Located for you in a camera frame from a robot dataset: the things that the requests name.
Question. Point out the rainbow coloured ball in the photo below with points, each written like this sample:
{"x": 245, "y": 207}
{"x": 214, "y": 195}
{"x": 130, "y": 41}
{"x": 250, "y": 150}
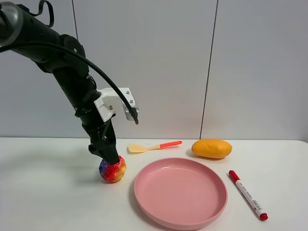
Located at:
{"x": 112, "y": 173}

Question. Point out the pink plastic plate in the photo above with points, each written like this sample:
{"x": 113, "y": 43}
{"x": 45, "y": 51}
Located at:
{"x": 180, "y": 194}

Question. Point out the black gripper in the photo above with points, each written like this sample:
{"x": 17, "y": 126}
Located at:
{"x": 102, "y": 135}

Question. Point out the yellow spatula orange handle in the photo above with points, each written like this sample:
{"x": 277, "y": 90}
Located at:
{"x": 138, "y": 149}

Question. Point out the red white marker pen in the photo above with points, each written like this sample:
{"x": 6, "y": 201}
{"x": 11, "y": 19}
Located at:
{"x": 258, "y": 210}

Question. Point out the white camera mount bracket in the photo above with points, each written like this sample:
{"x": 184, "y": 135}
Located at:
{"x": 109, "y": 104}

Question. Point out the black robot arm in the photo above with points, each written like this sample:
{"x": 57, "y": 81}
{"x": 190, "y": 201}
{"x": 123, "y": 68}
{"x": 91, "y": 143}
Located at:
{"x": 64, "y": 57}

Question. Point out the yellow mango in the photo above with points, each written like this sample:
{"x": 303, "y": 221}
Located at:
{"x": 211, "y": 148}

